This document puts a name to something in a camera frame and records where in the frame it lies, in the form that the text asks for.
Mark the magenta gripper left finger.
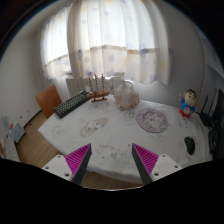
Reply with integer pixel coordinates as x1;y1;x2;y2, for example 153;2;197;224
41;143;93;186

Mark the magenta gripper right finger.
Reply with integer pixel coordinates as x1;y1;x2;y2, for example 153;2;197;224
131;143;184;186

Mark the black computer mouse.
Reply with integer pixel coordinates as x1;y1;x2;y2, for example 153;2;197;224
184;136;195;155

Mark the white patterned tablecloth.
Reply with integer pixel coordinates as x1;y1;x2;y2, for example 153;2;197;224
39;96;212;183

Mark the black mechanical keyboard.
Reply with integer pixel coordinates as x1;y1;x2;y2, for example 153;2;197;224
54;91;89;118

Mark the brown wooden board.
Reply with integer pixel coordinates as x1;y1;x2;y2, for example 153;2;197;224
36;85;62;118

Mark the wooden model sailing ship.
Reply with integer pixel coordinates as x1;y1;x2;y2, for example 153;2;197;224
87;75;110;102

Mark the cartoon boy figurine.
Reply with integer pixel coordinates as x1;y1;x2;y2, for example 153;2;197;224
179;89;197;118

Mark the black wifi router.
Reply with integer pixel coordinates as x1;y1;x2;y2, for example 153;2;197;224
200;99;213;127

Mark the white sheer curtain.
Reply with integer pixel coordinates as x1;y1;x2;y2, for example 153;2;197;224
40;0;171;85

